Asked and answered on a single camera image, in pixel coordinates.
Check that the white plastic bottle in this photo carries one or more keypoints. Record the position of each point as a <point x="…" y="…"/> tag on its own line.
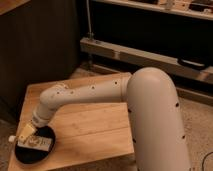
<point x="33" y="142"/>

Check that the wooden table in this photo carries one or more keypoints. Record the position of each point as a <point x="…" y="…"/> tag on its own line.
<point x="84" y="133"/>

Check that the wooden shelf with items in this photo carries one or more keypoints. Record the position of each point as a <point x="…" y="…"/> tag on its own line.
<point x="176" y="7"/>

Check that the metal vertical pole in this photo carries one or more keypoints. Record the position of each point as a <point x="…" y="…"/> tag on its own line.
<point x="90" y="31"/>

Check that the black flat object on beam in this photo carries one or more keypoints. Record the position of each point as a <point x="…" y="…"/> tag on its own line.
<point x="192" y="65"/>

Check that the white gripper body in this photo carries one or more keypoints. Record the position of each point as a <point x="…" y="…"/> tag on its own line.
<point x="26" y="132"/>

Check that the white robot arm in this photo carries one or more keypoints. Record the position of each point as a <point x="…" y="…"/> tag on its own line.
<point x="156" y="124"/>

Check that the grey metal beam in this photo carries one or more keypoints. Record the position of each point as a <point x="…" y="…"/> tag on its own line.
<point x="143" y="58"/>

